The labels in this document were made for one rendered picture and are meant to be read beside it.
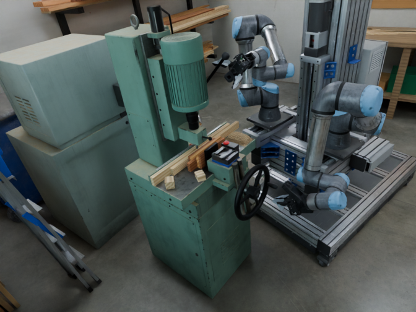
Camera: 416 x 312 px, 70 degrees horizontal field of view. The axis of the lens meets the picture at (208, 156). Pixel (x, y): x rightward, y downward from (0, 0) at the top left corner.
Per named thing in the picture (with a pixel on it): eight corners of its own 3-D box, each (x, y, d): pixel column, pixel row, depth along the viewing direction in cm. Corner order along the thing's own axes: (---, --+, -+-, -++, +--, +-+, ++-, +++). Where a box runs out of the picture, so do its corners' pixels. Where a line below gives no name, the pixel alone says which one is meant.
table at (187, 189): (198, 220, 127) (196, 210, 124) (151, 193, 145) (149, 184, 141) (270, 152, 163) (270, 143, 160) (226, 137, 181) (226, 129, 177)
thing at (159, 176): (155, 186, 139) (152, 178, 137) (151, 185, 141) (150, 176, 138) (230, 130, 175) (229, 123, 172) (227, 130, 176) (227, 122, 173)
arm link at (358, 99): (356, 111, 160) (342, 77, 115) (387, 116, 152) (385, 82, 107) (350, 132, 161) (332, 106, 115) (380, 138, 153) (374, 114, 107)
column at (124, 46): (163, 171, 166) (130, 36, 125) (138, 159, 179) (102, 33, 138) (190, 151, 179) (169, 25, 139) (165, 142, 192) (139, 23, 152)
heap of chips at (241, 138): (244, 146, 160) (244, 140, 157) (224, 139, 168) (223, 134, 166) (254, 138, 165) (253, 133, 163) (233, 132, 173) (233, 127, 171)
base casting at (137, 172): (197, 220, 145) (195, 207, 139) (127, 179, 178) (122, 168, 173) (249, 173, 171) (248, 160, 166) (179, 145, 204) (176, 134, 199)
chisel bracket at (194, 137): (199, 148, 147) (197, 134, 142) (179, 140, 155) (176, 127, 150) (208, 142, 151) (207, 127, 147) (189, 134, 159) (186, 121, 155)
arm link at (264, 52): (271, 62, 155) (271, 45, 150) (260, 69, 149) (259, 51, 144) (258, 60, 160) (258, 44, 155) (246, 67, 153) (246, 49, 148)
